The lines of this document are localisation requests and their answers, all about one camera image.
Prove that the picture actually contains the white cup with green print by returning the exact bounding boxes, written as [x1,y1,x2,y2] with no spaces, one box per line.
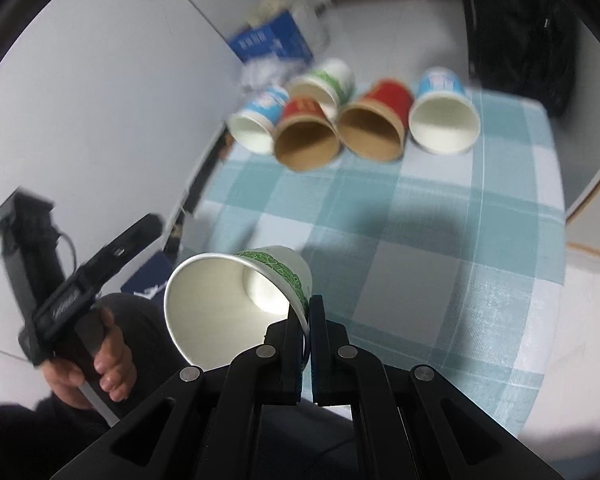
[285,57,356,111]
[163,245,314,367]

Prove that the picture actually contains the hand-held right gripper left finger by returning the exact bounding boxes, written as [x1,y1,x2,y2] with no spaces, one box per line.
[50,304,309,480]

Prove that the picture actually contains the large red cup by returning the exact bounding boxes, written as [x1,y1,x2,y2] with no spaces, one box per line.
[338,78,414,162]

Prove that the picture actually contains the small blue and white cup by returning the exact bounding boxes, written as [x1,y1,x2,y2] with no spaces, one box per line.
[228,85,291,156]

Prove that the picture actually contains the person's dark trousers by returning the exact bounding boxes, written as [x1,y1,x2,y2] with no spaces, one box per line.
[0,292,216,480]

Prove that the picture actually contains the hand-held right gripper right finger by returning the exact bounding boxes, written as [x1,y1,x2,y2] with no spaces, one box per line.
[309,295,552,480]

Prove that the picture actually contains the teal checked tablecloth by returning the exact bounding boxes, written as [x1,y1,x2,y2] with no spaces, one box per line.
[179,79,567,437]

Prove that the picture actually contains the small red cup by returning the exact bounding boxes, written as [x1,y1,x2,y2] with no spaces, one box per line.
[273,97,342,171]

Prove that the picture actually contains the black table frame bar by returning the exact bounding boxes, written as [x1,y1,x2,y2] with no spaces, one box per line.
[162,129,232,262]

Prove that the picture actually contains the white crumpled plastic bag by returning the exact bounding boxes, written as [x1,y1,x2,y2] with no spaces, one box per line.
[239,54,308,92]

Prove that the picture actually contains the dark blue flat packet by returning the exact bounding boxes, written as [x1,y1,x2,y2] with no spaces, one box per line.
[120,252,182,302]

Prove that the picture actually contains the blue cardboard box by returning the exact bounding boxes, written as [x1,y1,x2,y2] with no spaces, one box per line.
[229,11,315,66]

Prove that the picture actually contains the large blue and white cup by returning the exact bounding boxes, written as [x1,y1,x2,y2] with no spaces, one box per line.
[408,66,482,155]

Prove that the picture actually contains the person's left hand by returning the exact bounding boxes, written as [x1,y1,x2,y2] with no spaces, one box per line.
[42,305,136,412]

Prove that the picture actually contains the black bag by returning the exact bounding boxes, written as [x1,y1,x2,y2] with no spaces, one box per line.
[454,0,579,117]

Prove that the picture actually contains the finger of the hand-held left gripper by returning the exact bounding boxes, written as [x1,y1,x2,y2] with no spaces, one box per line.
[80,213,164,288]

